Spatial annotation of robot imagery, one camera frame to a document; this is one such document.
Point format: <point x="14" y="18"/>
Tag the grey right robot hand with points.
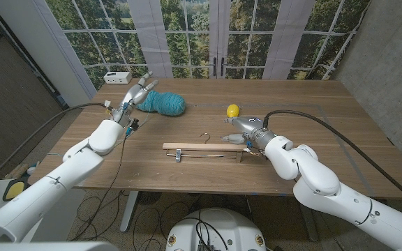
<point x="253" y="129"/>

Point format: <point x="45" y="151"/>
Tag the wooden clothes hanger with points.
<point x="204" y="146"/>

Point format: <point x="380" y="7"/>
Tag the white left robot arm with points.
<point x="47" y="188"/>

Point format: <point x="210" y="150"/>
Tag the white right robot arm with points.
<point x="319" y="181"/>

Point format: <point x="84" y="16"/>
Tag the yellow lemon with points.
<point x="232" y="109"/>

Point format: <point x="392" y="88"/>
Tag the wooden floor stick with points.
<point x="17" y="171"/>

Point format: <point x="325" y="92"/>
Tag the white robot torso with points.
<point x="232" y="226"/>

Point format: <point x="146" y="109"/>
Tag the printed window backdrop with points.
<point x="187" y="42"/>

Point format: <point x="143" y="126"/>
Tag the grey table leg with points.
<point x="309" y="228"/>

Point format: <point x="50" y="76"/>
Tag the dark round floor object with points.
<point x="149" y="198"/>

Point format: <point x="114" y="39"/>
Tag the white power strip box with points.
<point x="117" y="77"/>

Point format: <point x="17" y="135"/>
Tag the white table leg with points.
<point x="129" y="212"/>

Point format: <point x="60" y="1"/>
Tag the small white floor object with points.
<point x="31" y="171"/>

